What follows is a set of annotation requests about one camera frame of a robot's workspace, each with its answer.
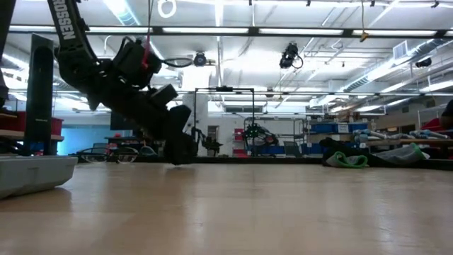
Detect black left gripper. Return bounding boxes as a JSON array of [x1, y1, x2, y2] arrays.
[[88, 81, 194, 149]]

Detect red stacked boxes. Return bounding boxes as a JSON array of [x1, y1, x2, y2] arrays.
[[234, 127, 248, 158]]

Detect black stand with white base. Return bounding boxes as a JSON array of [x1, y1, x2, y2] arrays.
[[23, 33, 55, 157]]

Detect blue storage bins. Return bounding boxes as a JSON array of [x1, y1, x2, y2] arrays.
[[307, 122, 369, 135]]

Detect grey plastic tool case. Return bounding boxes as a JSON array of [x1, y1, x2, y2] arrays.
[[0, 155, 79, 200]]

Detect black pouch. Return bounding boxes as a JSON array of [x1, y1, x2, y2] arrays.
[[319, 137, 355, 159]]

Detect red storage bin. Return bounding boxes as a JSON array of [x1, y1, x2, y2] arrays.
[[0, 111, 64, 137]]

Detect grey pouch with green trim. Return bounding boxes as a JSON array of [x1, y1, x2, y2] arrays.
[[324, 150, 369, 169]]

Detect wooden shelf board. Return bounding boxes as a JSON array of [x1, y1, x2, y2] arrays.
[[0, 129, 65, 142]]

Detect clear bag with green rim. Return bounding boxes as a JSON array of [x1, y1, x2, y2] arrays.
[[374, 142, 431, 166]]

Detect wooden workbench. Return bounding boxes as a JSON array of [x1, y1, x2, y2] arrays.
[[366, 137, 453, 148]]

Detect rolled white teal fabric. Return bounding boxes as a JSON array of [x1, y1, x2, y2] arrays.
[[353, 129, 447, 141]]

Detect black ceiling speaker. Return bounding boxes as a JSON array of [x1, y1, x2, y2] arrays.
[[415, 56, 433, 69]]

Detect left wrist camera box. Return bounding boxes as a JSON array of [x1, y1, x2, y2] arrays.
[[147, 84, 179, 108]]

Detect neighbour station black frame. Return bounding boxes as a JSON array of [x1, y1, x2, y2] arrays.
[[193, 86, 256, 157]]

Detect left camera black cable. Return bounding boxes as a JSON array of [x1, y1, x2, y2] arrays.
[[161, 56, 195, 69]]

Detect black hanging camera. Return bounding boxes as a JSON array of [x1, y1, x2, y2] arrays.
[[278, 42, 304, 70], [193, 52, 208, 68]]

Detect looped thin arm cable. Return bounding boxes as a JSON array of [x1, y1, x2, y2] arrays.
[[70, 146, 139, 165]]

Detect dark aluminium table frame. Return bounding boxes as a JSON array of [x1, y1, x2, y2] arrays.
[[69, 154, 453, 170]]

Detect black hanging cable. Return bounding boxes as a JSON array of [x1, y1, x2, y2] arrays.
[[139, 0, 154, 36]]

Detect black overhead frame beam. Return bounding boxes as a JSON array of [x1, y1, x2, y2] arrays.
[[6, 23, 453, 39]]

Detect white ring light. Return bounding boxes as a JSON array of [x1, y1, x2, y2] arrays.
[[157, 0, 178, 19]]

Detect yellow hanging cord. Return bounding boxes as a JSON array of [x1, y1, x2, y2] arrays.
[[359, 0, 370, 43]]

